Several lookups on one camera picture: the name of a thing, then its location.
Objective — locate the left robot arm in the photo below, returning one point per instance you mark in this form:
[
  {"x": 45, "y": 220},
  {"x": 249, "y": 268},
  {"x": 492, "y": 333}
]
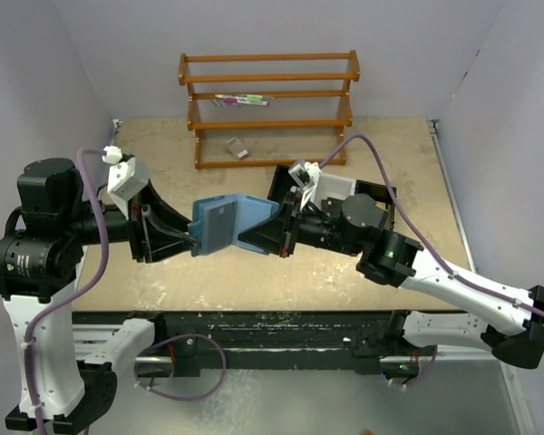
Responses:
[{"x": 59, "y": 215}]

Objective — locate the blue card holder wallet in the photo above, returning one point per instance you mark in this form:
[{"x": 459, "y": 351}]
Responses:
[{"x": 250, "y": 211}]

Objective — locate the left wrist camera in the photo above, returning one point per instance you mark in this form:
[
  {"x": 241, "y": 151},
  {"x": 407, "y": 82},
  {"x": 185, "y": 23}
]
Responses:
[{"x": 127, "y": 177}]

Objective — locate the wooden three-tier shelf rack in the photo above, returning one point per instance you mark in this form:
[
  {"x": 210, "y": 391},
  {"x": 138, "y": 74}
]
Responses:
[{"x": 311, "y": 90}]

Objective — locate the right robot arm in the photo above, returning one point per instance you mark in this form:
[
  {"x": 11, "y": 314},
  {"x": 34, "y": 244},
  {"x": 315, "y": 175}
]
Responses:
[{"x": 506, "y": 321}]

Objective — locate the small clear plastic box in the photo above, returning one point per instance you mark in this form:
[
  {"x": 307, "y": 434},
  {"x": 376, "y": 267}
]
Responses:
[{"x": 237, "y": 148}]

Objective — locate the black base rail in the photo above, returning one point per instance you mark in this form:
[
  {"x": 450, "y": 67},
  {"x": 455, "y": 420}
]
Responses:
[{"x": 364, "y": 342}]

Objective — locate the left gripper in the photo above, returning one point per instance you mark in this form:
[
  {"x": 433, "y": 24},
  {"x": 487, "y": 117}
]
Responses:
[{"x": 149, "y": 236}]

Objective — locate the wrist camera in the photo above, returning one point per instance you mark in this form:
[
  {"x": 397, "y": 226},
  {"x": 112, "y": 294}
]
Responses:
[
  {"x": 127, "y": 177},
  {"x": 306, "y": 176}
]

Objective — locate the green marker pen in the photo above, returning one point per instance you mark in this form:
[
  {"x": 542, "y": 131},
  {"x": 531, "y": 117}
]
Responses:
[{"x": 254, "y": 97}]

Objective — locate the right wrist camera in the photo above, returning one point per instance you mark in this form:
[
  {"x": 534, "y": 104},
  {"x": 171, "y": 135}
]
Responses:
[{"x": 306, "y": 176}]

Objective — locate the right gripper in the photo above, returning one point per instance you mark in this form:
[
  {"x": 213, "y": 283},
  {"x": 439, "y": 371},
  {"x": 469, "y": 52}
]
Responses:
[{"x": 276, "y": 236}]

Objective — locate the black and white organizer tray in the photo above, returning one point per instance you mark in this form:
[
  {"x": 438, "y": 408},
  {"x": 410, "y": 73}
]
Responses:
[{"x": 333, "y": 187}]

